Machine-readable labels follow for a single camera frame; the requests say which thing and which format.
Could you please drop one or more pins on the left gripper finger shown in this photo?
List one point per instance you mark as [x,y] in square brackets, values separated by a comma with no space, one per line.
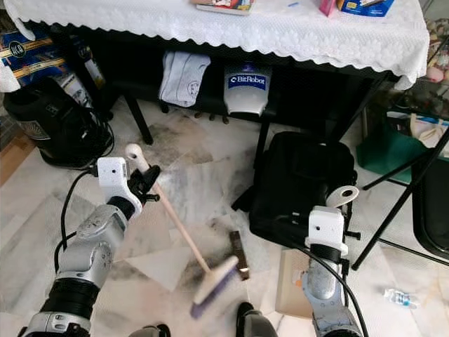
[151,176]

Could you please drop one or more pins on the dark brown wrapper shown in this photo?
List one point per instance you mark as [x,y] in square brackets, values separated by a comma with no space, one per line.
[239,256]

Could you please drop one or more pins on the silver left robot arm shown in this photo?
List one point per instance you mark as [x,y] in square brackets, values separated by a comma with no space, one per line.
[91,239]

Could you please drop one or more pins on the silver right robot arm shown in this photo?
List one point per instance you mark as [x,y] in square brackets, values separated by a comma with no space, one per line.
[319,288]

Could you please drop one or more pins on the black fabric bag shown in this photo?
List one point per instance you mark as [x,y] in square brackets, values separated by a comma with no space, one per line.
[295,179]

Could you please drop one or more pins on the clear plastic water bottle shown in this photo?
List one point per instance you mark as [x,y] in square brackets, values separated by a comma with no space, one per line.
[401,298]

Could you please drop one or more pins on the green bag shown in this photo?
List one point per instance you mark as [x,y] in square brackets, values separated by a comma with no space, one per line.
[386,158]

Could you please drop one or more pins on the white folded garment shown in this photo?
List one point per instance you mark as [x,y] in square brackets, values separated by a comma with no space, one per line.
[182,81]

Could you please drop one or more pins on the black kitchen appliance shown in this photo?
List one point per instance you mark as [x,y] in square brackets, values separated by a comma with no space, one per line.
[52,130]

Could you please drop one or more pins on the brown cardboard piece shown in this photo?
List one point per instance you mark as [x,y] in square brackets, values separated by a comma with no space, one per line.
[12,158]

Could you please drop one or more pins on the black left robot leg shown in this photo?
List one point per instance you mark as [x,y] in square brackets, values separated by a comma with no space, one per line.
[151,331]

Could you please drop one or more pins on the white lace tablecloth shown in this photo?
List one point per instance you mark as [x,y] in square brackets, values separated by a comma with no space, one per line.
[217,35]

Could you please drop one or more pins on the blue gold striped carton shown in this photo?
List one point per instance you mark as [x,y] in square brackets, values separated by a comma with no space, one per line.
[31,60]

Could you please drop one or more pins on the white plastic bag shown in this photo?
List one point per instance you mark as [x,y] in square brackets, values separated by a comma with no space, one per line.
[7,81]

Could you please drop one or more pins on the colourful book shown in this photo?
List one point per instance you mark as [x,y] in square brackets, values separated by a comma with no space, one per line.
[221,5]

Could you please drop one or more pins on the blue box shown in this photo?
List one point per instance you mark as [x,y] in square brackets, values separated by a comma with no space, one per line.
[365,7]

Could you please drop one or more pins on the pink box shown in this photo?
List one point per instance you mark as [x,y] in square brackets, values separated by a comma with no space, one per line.
[327,7]

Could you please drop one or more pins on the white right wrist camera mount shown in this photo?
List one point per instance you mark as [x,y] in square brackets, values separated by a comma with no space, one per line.
[328,228]

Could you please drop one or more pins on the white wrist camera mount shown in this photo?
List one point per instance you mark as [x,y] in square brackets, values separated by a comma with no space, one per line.
[328,228]
[112,175]

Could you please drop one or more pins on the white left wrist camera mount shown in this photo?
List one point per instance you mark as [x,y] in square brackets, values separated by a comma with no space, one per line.
[112,175]

